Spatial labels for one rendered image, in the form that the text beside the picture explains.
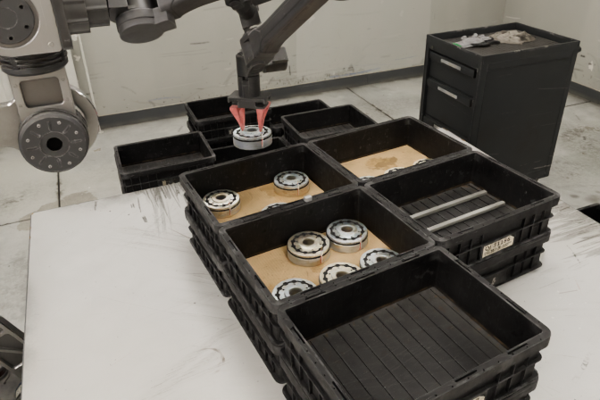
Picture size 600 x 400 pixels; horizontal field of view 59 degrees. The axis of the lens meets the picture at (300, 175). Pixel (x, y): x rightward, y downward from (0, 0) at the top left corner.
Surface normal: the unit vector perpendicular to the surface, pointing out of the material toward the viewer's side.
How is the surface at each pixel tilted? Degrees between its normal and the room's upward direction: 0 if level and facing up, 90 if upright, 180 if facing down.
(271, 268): 0
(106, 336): 0
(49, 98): 90
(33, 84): 90
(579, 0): 90
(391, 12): 90
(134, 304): 0
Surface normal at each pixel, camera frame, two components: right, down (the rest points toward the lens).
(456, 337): -0.02, -0.88
